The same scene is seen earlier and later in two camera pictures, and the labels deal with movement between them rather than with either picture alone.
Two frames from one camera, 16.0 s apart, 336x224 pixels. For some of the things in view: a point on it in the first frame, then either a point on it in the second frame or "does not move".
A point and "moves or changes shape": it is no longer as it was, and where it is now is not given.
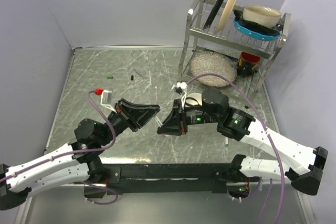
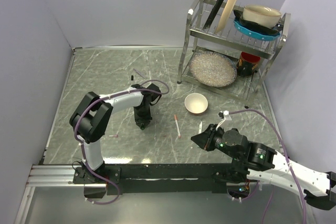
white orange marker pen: (160, 124) moves or changes shape
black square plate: (216, 6) does not move
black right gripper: (172, 124) → (204, 139)
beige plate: (228, 9) does not move
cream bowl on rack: (261, 16) does not move
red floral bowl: (193, 99) does not move
